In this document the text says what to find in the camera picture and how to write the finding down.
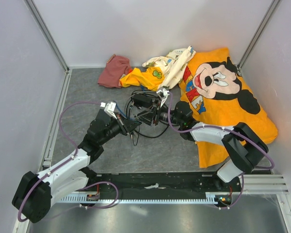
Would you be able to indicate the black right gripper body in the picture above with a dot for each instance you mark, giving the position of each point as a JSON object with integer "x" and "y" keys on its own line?
{"x": 156, "y": 111}

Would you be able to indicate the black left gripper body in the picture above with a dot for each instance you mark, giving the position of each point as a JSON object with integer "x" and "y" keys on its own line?
{"x": 122, "y": 126}

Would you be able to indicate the black network switch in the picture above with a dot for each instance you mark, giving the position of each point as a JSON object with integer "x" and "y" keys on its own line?
{"x": 147, "y": 117}

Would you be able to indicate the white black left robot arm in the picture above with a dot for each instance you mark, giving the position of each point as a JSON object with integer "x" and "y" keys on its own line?
{"x": 38, "y": 192}

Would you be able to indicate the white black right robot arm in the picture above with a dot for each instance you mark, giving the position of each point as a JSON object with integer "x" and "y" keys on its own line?
{"x": 243, "y": 146}

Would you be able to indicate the black power adapter brick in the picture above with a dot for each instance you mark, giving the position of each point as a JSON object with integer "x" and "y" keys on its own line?
{"x": 140, "y": 100}

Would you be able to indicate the yellow dinosaur garment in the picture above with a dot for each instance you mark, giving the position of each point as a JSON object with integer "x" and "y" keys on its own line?
{"x": 151, "y": 79}

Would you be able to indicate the cream dinosaur print cloth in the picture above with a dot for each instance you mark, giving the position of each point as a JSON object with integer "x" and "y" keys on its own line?
{"x": 169, "y": 69}

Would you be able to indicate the maroon red cloth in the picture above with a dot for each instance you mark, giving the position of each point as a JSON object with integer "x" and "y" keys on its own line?
{"x": 115, "y": 68}

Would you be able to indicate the orange Mickey Mouse pillow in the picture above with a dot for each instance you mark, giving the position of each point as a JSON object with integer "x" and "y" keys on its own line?
{"x": 218, "y": 94}

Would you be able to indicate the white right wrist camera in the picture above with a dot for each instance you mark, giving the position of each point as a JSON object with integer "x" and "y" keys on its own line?
{"x": 163, "y": 94}

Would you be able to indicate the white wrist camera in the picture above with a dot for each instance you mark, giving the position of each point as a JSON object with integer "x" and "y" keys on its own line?
{"x": 109, "y": 108}
{"x": 163, "y": 94}

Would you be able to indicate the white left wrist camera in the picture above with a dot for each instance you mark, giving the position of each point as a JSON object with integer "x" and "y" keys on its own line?
{"x": 109, "y": 108}

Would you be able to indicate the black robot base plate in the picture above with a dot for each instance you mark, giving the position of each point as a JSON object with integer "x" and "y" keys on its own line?
{"x": 165, "y": 185}

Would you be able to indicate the aluminium frame rail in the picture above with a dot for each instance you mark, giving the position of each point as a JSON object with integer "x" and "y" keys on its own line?
{"x": 264, "y": 184}

